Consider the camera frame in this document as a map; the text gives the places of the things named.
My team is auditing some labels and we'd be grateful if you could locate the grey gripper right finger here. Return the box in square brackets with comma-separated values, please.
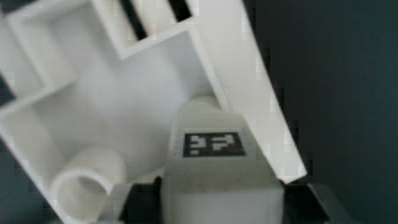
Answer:
[283, 180, 360, 224]

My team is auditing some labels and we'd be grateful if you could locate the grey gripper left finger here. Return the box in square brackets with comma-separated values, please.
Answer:
[122, 177, 164, 224]

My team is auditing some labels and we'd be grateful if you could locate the white chair leg with tag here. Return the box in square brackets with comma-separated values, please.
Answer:
[162, 96, 285, 224]

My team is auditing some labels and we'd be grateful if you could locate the white chair seat part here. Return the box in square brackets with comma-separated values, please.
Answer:
[0, 0, 306, 224]

